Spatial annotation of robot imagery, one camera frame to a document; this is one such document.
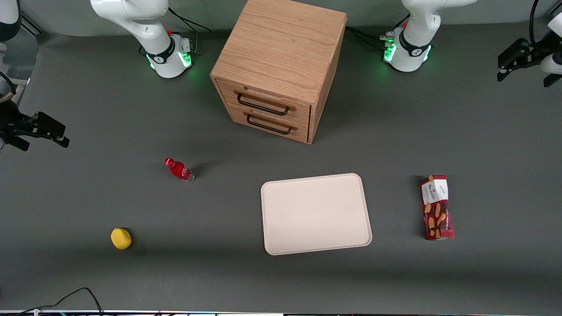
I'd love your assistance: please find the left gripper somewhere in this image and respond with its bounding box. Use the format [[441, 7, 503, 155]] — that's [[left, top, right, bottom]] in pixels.
[[497, 44, 562, 88]]

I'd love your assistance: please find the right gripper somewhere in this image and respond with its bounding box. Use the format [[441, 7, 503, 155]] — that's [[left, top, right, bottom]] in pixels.
[[0, 101, 70, 152]]

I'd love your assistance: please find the red cookie box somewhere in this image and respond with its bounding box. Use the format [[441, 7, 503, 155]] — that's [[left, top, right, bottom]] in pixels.
[[419, 174, 455, 241]]

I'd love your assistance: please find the beige rectangular tray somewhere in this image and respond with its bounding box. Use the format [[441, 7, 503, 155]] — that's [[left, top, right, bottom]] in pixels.
[[260, 173, 373, 256]]

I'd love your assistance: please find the yellow lemon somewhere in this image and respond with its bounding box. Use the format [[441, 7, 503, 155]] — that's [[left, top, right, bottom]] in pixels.
[[110, 227, 132, 250]]

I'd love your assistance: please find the red plastic bottle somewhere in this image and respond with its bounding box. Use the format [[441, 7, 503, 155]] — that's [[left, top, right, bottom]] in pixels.
[[164, 157, 195, 183]]

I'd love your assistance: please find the wooden drawer front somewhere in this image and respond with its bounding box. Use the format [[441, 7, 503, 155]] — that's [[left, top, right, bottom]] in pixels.
[[217, 80, 312, 128], [226, 103, 310, 144]]

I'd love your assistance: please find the wooden two-drawer cabinet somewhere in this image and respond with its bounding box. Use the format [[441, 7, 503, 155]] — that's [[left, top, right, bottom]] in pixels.
[[210, 0, 348, 145]]

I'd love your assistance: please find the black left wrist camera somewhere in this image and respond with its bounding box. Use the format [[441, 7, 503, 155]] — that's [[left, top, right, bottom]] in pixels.
[[497, 38, 531, 72]]

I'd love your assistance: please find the black cable at table edge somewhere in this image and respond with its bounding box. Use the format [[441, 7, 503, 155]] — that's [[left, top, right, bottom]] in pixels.
[[18, 287, 104, 316]]

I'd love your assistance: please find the black left arm base cable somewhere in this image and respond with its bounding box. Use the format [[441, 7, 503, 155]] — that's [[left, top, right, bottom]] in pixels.
[[346, 13, 411, 50]]

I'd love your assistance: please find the black arm base cable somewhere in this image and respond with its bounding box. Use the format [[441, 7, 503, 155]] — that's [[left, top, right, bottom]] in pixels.
[[346, 13, 411, 50], [168, 6, 212, 55]]

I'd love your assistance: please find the black right arm base cable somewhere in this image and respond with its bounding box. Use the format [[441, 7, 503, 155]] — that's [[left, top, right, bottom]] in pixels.
[[168, 6, 212, 55]]

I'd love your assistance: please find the black metal drawer handle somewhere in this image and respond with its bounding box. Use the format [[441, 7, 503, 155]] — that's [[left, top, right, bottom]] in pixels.
[[242, 111, 298, 135], [233, 90, 296, 117]]

